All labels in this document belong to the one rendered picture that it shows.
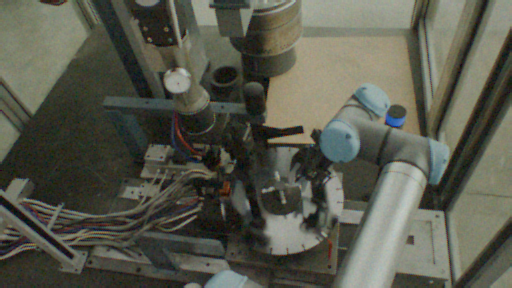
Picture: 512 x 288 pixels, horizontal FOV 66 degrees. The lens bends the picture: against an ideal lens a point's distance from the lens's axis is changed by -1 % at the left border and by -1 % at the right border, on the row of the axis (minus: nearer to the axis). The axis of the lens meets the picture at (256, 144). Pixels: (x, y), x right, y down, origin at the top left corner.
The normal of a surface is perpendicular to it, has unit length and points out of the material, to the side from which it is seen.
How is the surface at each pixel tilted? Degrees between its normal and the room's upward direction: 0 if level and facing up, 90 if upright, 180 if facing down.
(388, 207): 6
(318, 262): 0
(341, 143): 70
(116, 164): 0
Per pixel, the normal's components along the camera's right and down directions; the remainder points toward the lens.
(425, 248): -0.11, -0.61
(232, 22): -0.18, 0.79
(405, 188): 0.13, -0.55
